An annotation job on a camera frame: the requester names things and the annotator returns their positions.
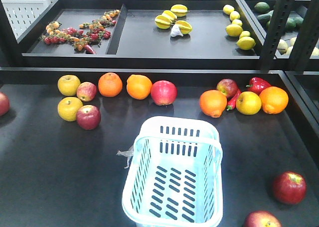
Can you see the green avocado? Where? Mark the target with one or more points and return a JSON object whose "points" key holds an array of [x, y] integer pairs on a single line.
{"points": [[262, 7]]}

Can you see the small pink apple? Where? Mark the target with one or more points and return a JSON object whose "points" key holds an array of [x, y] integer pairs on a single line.
{"points": [[86, 91]]}

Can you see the orange fruit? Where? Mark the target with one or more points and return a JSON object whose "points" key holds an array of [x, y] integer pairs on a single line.
{"points": [[110, 85], [212, 103], [139, 86], [274, 100]]}

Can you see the red pink apple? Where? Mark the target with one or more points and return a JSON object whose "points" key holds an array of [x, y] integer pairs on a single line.
{"points": [[163, 92]]}

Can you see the white garlic bulb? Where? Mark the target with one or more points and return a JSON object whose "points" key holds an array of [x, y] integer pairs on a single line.
{"points": [[175, 31]]}

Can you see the red chili pepper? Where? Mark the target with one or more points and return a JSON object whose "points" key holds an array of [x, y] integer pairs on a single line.
{"points": [[231, 104]]}

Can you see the black upright post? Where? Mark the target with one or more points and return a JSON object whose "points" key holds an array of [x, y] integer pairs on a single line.
{"points": [[277, 26]]}

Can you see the pale green pear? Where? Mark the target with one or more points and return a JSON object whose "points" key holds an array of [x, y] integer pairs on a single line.
{"points": [[282, 47]]}

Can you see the yellow lemon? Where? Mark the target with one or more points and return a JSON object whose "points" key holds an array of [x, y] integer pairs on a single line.
{"points": [[246, 43]]}

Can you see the dark red apple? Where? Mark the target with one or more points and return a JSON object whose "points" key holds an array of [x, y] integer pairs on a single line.
{"points": [[88, 117], [261, 219], [289, 188]]}

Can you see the yellow starfruit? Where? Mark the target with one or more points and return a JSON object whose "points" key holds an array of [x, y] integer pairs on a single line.
{"points": [[179, 10]]}

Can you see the red yellow apple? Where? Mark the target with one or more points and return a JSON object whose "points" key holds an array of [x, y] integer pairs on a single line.
{"points": [[227, 87]]}

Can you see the red apple at edge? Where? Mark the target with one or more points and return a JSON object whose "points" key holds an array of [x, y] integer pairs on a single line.
{"points": [[4, 104]]}

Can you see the cherry tomato vine bunch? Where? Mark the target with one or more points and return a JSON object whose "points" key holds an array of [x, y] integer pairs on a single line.
{"points": [[85, 36]]}

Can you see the light blue plastic basket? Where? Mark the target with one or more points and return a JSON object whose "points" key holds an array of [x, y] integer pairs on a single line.
{"points": [[174, 179]]}

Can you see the red bell pepper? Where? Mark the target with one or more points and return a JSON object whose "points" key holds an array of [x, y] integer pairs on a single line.
{"points": [[257, 85]]}

